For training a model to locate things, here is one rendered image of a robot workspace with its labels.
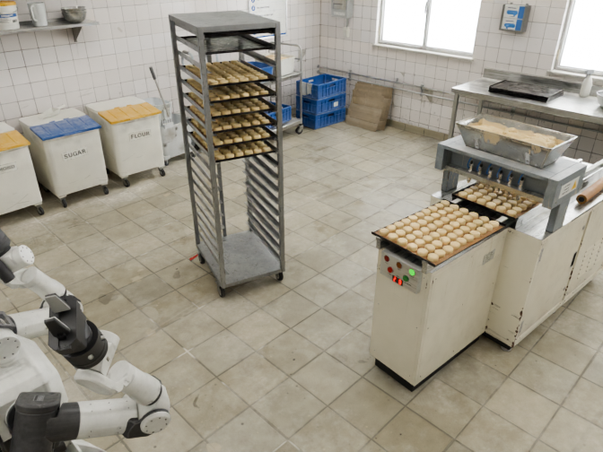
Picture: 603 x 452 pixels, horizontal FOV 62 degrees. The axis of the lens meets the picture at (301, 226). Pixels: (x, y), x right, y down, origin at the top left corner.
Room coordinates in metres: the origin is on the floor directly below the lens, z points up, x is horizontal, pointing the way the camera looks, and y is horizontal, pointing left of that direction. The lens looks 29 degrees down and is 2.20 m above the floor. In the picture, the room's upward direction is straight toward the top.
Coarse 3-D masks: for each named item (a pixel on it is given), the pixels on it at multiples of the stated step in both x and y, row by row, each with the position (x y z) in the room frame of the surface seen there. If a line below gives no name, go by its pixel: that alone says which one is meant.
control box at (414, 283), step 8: (392, 256) 2.11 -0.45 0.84; (400, 256) 2.11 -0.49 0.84; (384, 264) 2.14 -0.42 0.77; (392, 264) 2.11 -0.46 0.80; (408, 264) 2.04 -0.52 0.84; (384, 272) 2.14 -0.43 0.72; (392, 272) 2.10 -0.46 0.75; (400, 272) 2.06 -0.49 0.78; (408, 272) 2.03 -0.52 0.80; (416, 272) 1.99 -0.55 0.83; (392, 280) 2.09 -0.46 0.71; (408, 280) 2.02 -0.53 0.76; (416, 280) 1.99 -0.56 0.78; (408, 288) 2.02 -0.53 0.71; (416, 288) 1.99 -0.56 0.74
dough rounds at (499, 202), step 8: (480, 184) 2.80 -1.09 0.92; (464, 192) 2.68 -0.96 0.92; (472, 192) 2.69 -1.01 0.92; (480, 192) 2.69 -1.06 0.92; (488, 192) 2.71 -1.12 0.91; (504, 192) 2.70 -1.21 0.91; (472, 200) 2.60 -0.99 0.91; (480, 200) 2.57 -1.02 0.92; (488, 200) 2.59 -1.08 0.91; (496, 200) 2.57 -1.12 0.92; (504, 200) 2.58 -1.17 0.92; (512, 200) 2.57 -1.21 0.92; (520, 200) 2.58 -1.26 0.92; (528, 200) 2.59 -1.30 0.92; (496, 208) 2.49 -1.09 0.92; (504, 208) 2.47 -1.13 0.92; (512, 208) 2.48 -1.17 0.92; (520, 208) 2.47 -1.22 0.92; (528, 208) 2.51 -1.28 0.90; (512, 216) 2.41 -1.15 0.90
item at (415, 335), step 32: (480, 256) 2.25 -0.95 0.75; (384, 288) 2.17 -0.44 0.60; (448, 288) 2.07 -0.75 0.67; (480, 288) 2.30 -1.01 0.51; (384, 320) 2.15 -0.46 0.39; (416, 320) 2.00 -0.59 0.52; (448, 320) 2.11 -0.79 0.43; (480, 320) 2.35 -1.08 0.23; (384, 352) 2.14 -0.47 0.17; (416, 352) 1.98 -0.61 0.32; (448, 352) 2.15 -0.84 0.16; (416, 384) 1.98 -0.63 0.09
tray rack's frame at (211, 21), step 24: (192, 24) 2.91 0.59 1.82; (216, 24) 2.91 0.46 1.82; (240, 24) 2.92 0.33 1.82; (264, 24) 2.99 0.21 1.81; (192, 192) 3.37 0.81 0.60; (192, 216) 3.39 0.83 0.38; (240, 240) 3.42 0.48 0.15; (216, 264) 3.08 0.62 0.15; (240, 264) 3.08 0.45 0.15; (264, 264) 3.08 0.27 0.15
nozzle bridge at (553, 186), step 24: (456, 144) 2.78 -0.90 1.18; (456, 168) 2.75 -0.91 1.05; (504, 168) 2.57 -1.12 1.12; (528, 168) 2.43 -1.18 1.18; (552, 168) 2.43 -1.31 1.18; (576, 168) 2.43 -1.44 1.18; (528, 192) 2.42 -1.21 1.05; (552, 192) 2.28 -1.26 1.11; (576, 192) 2.45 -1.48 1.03; (552, 216) 2.35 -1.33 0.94
